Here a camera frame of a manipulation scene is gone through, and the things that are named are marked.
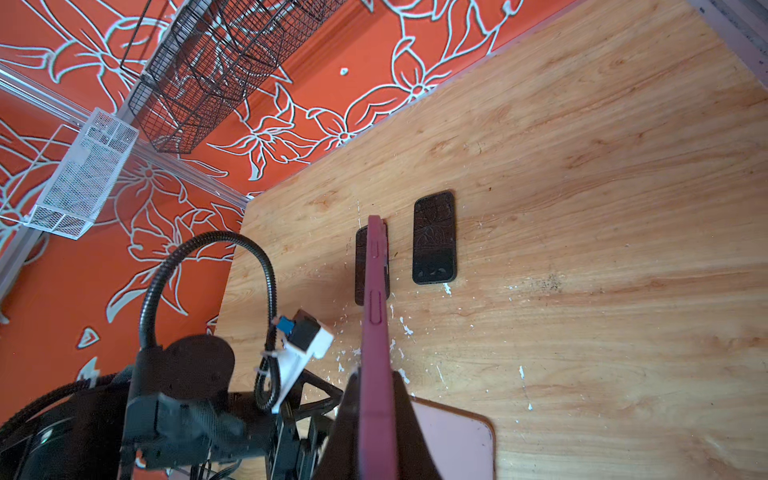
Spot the dark phone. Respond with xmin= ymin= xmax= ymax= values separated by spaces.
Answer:
xmin=412 ymin=190 xmax=458 ymax=285

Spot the purple phone case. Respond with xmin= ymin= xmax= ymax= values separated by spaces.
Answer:
xmin=358 ymin=215 xmax=398 ymax=479

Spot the pink phone case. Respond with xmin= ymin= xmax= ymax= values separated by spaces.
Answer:
xmin=411 ymin=397 xmax=496 ymax=480

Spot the clear plastic bin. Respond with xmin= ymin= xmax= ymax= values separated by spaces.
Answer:
xmin=1 ymin=108 xmax=139 ymax=240

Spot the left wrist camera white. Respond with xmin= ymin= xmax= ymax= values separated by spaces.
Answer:
xmin=267 ymin=309 xmax=335 ymax=414

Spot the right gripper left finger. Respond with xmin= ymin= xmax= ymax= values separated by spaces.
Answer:
xmin=313 ymin=373 xmax=360 ymax=480

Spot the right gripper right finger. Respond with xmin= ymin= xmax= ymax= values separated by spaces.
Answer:
xmin=392 ymin=371 xmax=441 ymax=480

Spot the black phone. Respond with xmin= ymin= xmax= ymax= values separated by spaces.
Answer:
xmin=354 ymin=219 xmax=391 ymax=306

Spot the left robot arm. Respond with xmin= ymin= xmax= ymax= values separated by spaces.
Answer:
xmin=1 ymin=335 xmax=342 ymax=479

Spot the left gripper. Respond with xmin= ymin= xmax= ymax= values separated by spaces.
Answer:
xmin=119 ymin=369 xmax=343 ymax=479

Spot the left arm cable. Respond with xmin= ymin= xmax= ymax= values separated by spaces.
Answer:
xmin=137 ymin=230 xmax=283 ymax=412

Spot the black wire basket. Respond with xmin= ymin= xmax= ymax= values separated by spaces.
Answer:
xmin=127 ymin=1 xmax=342 ymax=154

